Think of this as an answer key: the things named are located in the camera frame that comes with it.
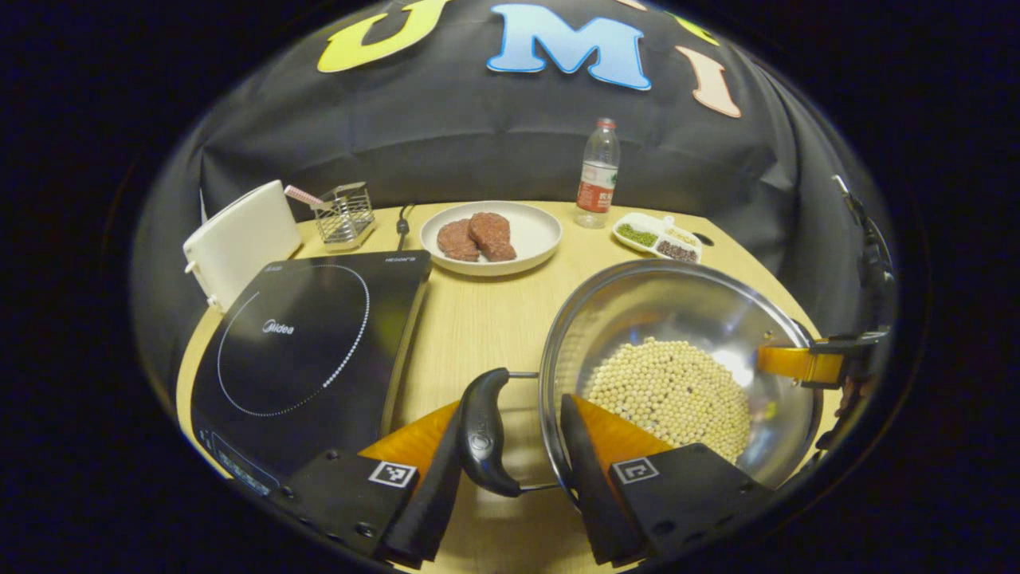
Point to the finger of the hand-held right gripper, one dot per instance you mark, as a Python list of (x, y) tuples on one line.
[(797, 363)]

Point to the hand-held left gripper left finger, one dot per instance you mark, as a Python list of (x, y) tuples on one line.
[(430, 518)]

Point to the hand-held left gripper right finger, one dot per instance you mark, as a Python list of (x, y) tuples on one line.
[(598, 494)]

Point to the pile of yellow soybeans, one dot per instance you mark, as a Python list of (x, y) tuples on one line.
[(669, 391)]

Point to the stainless steel pot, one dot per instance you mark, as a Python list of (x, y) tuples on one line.
[(661, 311)]

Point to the black induction cooktop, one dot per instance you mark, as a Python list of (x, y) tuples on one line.
[(303, 375)]

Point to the heap of dark beans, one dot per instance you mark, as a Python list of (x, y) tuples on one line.
[(677, 251)]

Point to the small heap of pale beans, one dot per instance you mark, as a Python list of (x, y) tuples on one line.
[(681, 236)]

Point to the white divided dish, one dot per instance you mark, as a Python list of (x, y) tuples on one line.
[(668, 223)]

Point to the heap of green beans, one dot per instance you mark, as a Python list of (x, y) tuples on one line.
[(637, 234)]

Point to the clear red label water bottle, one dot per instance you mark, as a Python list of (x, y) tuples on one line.
[(598, 183)]

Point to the white round plate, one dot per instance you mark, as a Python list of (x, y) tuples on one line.
[(534, 231)]

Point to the brown steak piece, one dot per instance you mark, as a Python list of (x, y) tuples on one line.
[(492, 235), (456, 239)]

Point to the white toaster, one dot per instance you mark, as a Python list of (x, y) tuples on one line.
[(243, 239)]

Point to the red white checked stick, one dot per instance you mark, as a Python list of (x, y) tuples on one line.
[(303, 195)]

